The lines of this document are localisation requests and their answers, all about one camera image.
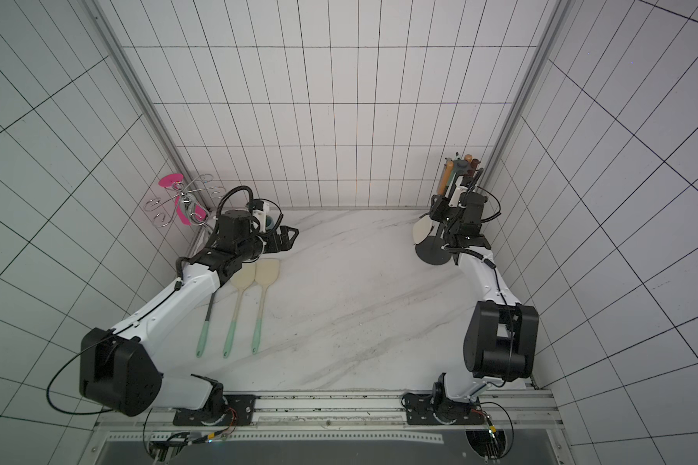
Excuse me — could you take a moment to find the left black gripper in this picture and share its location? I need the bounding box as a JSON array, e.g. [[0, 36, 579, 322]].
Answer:
[[238, 226, 300, 261]]

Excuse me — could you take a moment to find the cream spoon wooden handle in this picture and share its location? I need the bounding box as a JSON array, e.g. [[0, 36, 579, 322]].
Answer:
[[412, 158, 455, 245]]

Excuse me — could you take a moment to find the cream slotted turner green handle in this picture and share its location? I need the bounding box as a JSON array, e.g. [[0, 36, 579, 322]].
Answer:
[[251, 259, 280, 355]]

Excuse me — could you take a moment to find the cream spatula green handle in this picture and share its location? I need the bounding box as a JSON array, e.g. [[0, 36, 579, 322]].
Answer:
[[223, 263, 256, 358]]

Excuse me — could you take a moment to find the grey spatula green handle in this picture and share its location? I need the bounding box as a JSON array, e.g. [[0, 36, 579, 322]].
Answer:
[[196, 293, 216, 358]]

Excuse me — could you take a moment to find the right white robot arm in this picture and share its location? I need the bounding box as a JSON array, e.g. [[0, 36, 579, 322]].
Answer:
[[401, 188, 539, 425]]

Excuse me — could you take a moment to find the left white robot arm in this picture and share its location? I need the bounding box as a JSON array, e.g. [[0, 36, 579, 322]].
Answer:
[[69, 185, 299, 424]]

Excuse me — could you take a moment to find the dark grey utensil rack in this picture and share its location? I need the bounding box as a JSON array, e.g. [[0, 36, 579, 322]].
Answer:
[[415, 154, 488, 265]]

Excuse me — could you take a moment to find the chrome cup tree stand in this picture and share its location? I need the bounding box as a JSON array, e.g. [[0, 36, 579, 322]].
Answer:
[[142, 174, 225, 232]]

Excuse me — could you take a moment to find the pink cup on stand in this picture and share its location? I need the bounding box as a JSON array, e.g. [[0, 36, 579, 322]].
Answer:
[[158, 174, 209, 226]]

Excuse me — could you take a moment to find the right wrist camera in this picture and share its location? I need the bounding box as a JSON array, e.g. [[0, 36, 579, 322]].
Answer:
[[449, 185, 467, 208]]

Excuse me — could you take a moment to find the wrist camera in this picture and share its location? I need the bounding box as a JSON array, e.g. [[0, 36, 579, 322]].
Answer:
[[248, 199, 270, 234], [449, 185, 467, 208]]

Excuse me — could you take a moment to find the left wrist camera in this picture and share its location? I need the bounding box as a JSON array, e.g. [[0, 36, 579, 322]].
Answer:
[[248, 199, 270, 234]]

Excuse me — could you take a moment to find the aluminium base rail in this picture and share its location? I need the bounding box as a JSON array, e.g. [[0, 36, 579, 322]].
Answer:
[[81, 387, 574, 464]]

